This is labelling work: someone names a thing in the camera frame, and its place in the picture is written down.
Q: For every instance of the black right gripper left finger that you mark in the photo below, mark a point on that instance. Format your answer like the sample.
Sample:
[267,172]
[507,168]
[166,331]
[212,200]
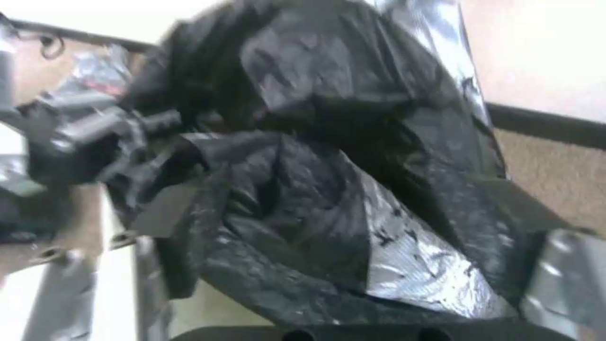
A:
[163,216]

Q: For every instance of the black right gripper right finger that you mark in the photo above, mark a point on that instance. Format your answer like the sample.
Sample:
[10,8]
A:
[530,207]

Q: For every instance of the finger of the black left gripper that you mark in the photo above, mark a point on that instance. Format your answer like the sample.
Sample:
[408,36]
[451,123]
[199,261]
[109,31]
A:
[163,120]
[165,160]

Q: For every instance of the black plastic trash bag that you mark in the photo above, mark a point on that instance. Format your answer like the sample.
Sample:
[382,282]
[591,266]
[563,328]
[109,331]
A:
[341,149]

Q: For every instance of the crumpled grey plastic bag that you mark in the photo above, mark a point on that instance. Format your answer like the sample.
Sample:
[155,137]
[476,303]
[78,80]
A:
[94,72]

